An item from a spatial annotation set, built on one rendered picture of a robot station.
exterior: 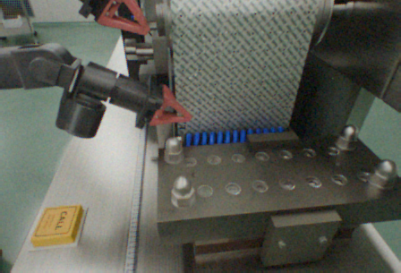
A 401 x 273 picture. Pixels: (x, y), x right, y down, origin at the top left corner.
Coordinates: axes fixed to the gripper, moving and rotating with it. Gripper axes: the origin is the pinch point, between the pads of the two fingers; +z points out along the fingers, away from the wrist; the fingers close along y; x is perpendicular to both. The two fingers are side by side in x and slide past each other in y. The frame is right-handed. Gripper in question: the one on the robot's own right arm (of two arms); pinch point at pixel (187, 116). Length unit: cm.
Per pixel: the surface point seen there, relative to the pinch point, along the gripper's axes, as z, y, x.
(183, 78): -4.4, 0.2, 7.0
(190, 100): -1.2, 0.2, 3.5
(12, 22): -185, -429, -185
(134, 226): -1.9, 11.4, -20.7
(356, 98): 44.0, -13.1, 16.9
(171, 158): -1.6, 8.4, -4.5
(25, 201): -37, -77, -142
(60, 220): -14.8, 9.9, -25.0
